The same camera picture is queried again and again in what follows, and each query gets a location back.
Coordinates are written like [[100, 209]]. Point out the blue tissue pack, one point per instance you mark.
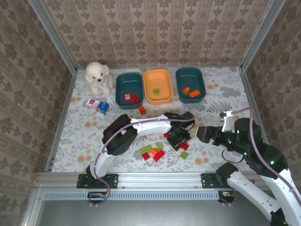
[[103, 107]]

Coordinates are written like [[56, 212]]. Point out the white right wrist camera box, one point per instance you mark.
[[228, 121]]

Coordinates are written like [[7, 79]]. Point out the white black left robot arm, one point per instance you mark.
[[150, 127]]

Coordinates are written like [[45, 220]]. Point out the black connector box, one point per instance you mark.
[[96, 195], [225, 195]]

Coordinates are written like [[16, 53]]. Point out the white plush dog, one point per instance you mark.
[[96, 75]]

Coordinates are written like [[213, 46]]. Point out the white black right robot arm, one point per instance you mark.
[[247, 195]]

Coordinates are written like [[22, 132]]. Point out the small green lego brick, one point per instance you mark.
[[184, 155], [156, 91], [160, 145]]

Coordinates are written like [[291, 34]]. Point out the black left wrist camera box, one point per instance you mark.
[[187, 115]]

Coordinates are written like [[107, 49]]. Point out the teal plastic bin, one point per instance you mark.
[[190, 77], [129, 84]]

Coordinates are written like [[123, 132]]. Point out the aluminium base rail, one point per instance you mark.
[[160, 180]]

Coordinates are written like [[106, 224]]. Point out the orange plastic bin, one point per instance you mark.
[[156, 78]]

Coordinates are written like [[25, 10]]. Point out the pink tissue pack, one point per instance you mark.
[[92, 103]]

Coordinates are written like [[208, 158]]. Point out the long green lego brick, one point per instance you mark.
[[146, 149]]

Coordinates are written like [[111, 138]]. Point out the aluminium side rail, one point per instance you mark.
[[245, 80], [61, 117]]

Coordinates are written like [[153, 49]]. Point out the orange lego brick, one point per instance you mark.
[[186, 90], [154, 151], [194, 93], [142, 110]]

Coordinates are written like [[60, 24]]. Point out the aluminium frame post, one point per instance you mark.
[[259, 35], [53, 35]]

